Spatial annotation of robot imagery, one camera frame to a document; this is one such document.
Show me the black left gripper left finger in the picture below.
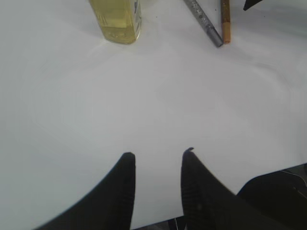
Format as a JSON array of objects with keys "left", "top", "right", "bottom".
[{"left": 39, "top": 152, "right": 136, "bottom": 230}]

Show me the grey marker pen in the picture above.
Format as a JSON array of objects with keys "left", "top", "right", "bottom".
[{"left": 184, "top": 0, "right": 224, "bottom": 48}]

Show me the yellow tea bottle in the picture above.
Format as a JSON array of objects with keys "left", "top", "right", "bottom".
[{"left": 89, "top": 0, "right": 142, "bottom": 44}]

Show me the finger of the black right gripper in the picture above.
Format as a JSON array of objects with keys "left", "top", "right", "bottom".
[{"left": 243, "top": 0, "right": 262, "bottom": 11}]

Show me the gold marker pen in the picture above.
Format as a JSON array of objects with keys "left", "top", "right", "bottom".
[{"left": 221, "top": 0, "right": 231, "bottom": 44}]

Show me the black chair under table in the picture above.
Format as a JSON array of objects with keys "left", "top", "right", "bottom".
[{"left": 237, "top": 171, "right": 307, "bottom": 230}]

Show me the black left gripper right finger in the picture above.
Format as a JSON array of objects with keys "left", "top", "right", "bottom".
[{"left": 181, "top": 148, "right": 287, "bottom": 230}]

